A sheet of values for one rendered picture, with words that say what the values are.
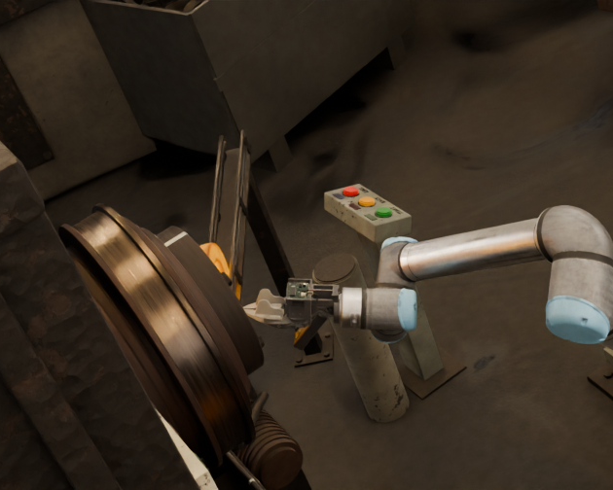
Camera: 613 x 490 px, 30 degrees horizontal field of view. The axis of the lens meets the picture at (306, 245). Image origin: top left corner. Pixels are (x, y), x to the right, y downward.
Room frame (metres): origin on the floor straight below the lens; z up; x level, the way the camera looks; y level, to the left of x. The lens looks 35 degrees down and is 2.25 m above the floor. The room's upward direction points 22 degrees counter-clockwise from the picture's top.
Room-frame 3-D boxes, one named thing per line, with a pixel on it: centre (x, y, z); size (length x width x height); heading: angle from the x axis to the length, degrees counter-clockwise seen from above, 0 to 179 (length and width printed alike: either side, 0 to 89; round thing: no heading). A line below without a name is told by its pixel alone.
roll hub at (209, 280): (1.57, 0.19, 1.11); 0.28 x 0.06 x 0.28; 20
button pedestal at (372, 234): (2.42, -0.18, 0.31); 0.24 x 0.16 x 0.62; 20
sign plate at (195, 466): (1.18, 0.27, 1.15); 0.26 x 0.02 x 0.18; 20
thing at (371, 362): (2.33, -0.04, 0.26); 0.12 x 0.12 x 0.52
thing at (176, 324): (1.54, 0.28, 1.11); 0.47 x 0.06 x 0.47; 20
